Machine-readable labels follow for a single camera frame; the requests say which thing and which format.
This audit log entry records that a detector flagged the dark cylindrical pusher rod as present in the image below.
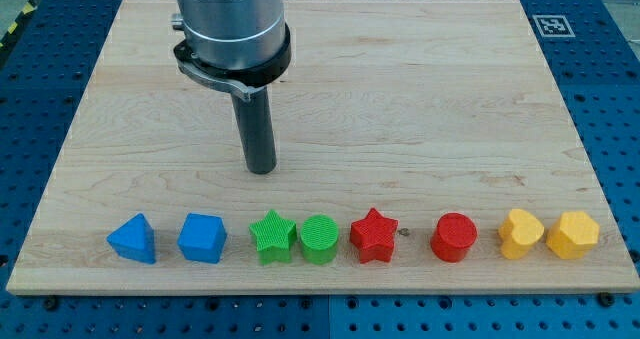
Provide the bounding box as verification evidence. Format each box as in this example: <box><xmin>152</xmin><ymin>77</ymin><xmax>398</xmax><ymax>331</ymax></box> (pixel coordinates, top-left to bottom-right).
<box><xmin>231</xmin><ymin>87</ymin><xmax>277</xmax><ymax>174</ymax></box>

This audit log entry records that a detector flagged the black mounting flange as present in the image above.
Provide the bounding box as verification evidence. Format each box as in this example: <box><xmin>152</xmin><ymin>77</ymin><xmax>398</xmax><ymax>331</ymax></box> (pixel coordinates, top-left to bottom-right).
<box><xmin>173</xmin><ymin>25</ymin><xmax>292</xmax><ymax>102</ymax></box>

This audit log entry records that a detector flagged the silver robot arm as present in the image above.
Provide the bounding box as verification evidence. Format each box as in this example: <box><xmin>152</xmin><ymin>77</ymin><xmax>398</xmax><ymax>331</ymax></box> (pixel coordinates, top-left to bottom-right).
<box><xmin>171</xmin><ymin>0</ymin><xmax>291</xmax><ymax>174</ymax></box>

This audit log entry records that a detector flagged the blue triangle block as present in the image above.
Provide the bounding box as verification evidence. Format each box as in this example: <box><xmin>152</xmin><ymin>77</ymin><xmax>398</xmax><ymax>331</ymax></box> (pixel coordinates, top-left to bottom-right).
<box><xmin>106</xmin><ymin>213</ymin><xmax>156</xmax><ymax>264</ymax></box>

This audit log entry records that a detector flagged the green star block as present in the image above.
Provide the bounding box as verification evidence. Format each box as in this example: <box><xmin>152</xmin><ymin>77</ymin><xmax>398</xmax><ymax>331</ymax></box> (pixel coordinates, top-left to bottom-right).
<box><xmin>249</xmin><ymin>209</ymin><xmax>297</xmax><ymax>265</ymax></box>

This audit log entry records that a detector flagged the blue cube block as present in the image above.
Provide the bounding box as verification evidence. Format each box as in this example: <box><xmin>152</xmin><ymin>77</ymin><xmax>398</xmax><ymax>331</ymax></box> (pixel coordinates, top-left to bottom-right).
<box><xmin>177</xmin><ymin>213</ymin><xmax>227</xmax><ymax>264</ymax></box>

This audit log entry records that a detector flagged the green cylinder block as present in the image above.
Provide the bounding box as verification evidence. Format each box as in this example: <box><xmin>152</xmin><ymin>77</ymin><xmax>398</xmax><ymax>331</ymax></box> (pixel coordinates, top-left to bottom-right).
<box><xmin>300</xmin><ymin>214</ymin><xmax>339</xmax><ymax>265</ymax></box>

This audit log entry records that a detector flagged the red star block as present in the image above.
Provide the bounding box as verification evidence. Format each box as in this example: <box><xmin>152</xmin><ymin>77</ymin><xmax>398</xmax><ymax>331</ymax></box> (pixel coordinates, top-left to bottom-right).
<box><xmin>350</xmin><ymin>208</ymin><xmax>398</xmax><ymax>264</ymax></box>

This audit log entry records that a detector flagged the wooden board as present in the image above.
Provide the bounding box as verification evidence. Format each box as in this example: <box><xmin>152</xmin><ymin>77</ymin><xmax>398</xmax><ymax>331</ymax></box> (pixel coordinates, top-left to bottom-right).
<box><xmin>7</xmin><ymin>0</ymin><xmax>639</xmax><ymax>296</ymax></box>

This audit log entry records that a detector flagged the yellow black hazard tape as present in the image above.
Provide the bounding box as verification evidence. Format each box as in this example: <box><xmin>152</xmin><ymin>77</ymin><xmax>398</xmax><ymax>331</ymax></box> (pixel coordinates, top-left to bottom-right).
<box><xmin>1</xmin><ymin>0</ymin><xmax>38</xmax><ymax>50</ymax></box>

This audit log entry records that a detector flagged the red cylinder block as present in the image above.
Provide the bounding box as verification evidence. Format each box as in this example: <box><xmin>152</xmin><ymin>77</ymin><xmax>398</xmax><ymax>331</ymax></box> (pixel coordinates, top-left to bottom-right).
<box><xmin>430</xmin><ymin>212</ymin><xmax>478</xmax><ymax>263</ymax></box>

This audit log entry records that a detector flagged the yellow heart block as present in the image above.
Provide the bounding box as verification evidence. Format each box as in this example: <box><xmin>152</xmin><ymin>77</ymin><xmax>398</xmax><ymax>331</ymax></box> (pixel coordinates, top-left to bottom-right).
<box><xmin>498</xmin><ymin>208</ymin><xmax>545</xmax><ymax>260</ymax></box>

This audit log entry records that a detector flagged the white fiducial marker tag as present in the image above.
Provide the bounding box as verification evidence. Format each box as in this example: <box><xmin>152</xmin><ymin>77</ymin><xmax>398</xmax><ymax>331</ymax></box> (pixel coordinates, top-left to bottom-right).
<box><xmin>532</xmin><ymin>14</ymin><xmax>575</xmax><ymax>38</ymax></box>

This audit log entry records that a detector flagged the yellow hexagon block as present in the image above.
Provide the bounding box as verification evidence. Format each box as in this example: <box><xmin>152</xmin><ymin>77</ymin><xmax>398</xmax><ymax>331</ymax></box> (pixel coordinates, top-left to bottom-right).
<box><xmin>546</xmin><ymin>211</ymin><xmax>600</xmax><ymax>260</ymax></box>

